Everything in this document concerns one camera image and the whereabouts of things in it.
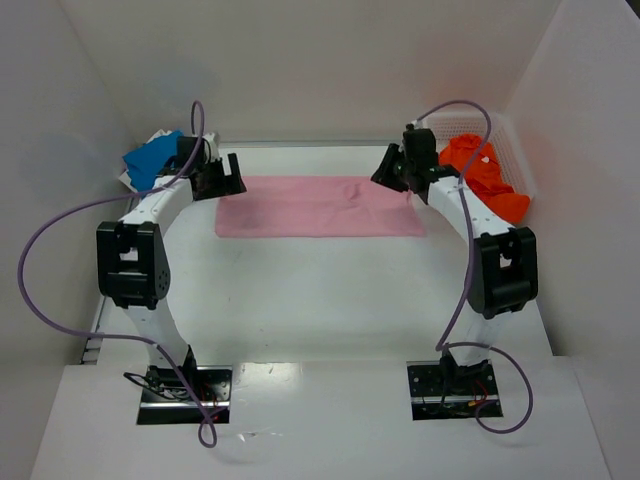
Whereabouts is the pink t-shirt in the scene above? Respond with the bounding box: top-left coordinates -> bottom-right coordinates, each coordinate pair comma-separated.
215,176 -> 425,239

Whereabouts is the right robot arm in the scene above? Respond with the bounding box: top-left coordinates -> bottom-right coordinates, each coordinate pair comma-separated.
371,124 -> 538,388

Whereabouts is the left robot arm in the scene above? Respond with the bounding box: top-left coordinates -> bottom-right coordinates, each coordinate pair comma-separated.
96,136 -> 247,398

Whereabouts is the white perforated plastic basket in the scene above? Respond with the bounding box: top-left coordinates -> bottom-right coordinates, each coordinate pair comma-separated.
418,109 -> 537,199

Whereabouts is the orange crumpled t-shirt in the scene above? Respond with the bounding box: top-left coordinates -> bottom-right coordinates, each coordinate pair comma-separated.
439,134 -> 530,225

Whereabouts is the blue folded t-shirt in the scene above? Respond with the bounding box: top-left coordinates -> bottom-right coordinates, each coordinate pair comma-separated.
122,130 -> 186,194

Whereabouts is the white folded t-shirt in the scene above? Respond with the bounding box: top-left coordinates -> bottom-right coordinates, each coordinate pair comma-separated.
117,128 -> 176,191

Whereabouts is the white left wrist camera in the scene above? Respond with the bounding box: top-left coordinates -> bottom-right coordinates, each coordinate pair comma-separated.
203,131 -> 220,162

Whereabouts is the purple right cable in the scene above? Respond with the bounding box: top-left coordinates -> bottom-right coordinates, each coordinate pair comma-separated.
412,99 -> 534,434

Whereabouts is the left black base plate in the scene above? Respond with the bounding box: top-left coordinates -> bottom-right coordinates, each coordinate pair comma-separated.
124,366 -> 233,425

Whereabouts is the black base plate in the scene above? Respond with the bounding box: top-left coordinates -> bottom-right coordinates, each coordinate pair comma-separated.
124,366 -> 233,425
407,361 -> 503,421

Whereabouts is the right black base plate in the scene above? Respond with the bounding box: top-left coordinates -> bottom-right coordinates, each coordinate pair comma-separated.
407,361 -> 503,421

